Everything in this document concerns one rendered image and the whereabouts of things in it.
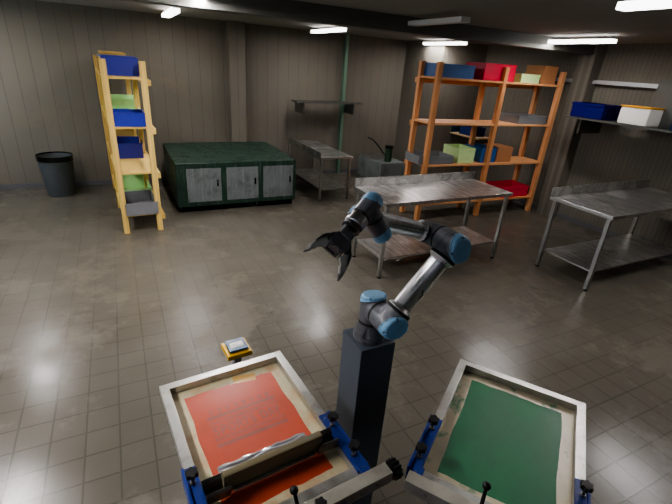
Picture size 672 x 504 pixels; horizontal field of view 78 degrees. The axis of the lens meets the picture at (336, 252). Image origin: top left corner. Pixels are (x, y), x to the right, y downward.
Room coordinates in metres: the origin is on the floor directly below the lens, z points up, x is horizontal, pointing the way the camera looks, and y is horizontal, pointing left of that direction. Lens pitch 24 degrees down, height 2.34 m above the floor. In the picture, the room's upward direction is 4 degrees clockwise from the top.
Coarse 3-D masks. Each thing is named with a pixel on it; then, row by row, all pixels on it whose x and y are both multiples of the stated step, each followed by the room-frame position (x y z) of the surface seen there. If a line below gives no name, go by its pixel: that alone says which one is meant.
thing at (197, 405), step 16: (192, 400) 1.40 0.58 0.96; (208, 400) 1.40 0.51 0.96; (224, 400) 1.41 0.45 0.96; (192, 416) 1.31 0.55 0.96; (208, 432) 1.23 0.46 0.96; (208, 448) 1.16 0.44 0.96; (224, 448) 1.16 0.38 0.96; (240, 448) 1.17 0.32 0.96; (256, 448) 1.17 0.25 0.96; (272, 480) 1.04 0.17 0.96; (240, 496) 0.97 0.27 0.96; (256, 496) 0.98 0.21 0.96; (272, 496) 0.98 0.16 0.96
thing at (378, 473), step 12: (372, 468) 1.05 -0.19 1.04; (384, 468) 1.06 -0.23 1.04; (348, 480) 1.00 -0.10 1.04; (360, 480) 1.00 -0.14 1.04; (372, 480) 1.00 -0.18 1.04; (384, 480) 1.02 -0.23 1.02; (324, 492) 0.95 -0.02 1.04; (336, 492) 0.95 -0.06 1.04; (348, 492) 0.95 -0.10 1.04; (360, 492) 0.98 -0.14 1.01
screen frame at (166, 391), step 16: (224, 368) 1.58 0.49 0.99; (240, 368) 1.59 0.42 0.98; (288, 368) 1.61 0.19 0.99; (176, 384) 1.45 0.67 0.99; (192, 384) 1.47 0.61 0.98; (304, 384) 1.51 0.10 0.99; (304, 400) 1.43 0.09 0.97; (176, 416) 1.27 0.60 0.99; (176, 432) 1.19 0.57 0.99; (176, 448) 1.14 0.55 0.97; (336, 448) 1.19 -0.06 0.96; (192, 464) 1.06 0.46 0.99; (336, 480) 1.03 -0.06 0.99; (304, 496) 0.96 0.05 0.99
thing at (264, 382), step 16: (240, 384) 1.52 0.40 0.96; (256, 384) 1.53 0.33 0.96; (272, 384) 1.53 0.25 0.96; (288, 400) 1.44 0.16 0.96; (288, 416) 1.35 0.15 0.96; (272, 432) 1.26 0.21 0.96; (288, 432) 1.26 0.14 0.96; (304, 432) 1.27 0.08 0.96; (304, 464) 1.12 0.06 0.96; (320, 464) 1.12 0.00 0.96; (288, 480) 1.05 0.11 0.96; (304, 480) 1.05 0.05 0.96
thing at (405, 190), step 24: (360, 192) 5.02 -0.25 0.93; (384, 192) 4.99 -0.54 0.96; (408, 192) 5.07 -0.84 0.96; (432, 192) 5.15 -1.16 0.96; (456, 192) 5.24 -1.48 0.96; (480, 192) 5.32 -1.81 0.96; (504, 192) 5.41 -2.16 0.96; (360, 240) 5.12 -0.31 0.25; (408, 240) 5.25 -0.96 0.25; (480, 240) 5.44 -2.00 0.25
